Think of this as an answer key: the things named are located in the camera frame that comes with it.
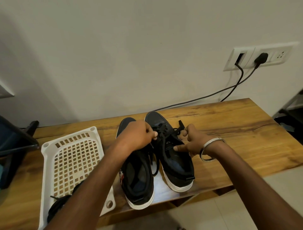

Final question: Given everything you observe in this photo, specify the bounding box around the person's right hand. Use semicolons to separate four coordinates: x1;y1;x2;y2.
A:
173;124;214;158

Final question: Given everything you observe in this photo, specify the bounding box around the person's left hand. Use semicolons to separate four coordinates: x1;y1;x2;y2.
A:
116;120;158;154

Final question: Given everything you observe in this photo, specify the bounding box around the black shoelace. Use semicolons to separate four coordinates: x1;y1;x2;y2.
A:
149;120;187;177

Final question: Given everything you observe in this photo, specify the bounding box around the black sneaker white sole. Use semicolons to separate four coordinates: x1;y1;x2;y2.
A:
116;117;156;210
144;111;196;193

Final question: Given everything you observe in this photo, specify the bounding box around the person's left forearm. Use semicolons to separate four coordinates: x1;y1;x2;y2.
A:
45;140;142;230

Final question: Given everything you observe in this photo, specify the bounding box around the person's right forearm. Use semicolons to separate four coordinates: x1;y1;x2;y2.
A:
204;140;303;230

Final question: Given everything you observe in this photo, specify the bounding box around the white paper sheet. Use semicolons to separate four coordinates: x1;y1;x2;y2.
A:
151;163;197;205

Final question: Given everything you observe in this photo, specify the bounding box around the white plastic perforated basket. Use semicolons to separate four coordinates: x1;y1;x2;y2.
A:
38;126;116;230

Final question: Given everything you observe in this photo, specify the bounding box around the bundle of black shoelaces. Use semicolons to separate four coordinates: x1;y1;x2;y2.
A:
47;180;86;224

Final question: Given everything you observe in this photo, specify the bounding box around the black power plug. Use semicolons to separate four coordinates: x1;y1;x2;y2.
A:
254;53;269;69

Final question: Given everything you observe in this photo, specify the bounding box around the dark screen device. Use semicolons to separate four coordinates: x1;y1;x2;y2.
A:
0;115;40;190

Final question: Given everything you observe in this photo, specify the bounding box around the silver bangle bracelet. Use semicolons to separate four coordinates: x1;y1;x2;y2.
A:
199;137;226;162

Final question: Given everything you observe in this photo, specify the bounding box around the black plug cable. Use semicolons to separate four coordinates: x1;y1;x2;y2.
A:
151;67;258;112

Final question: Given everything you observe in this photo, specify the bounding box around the white wall socket plate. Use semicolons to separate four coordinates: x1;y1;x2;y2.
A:
223;42;300;72

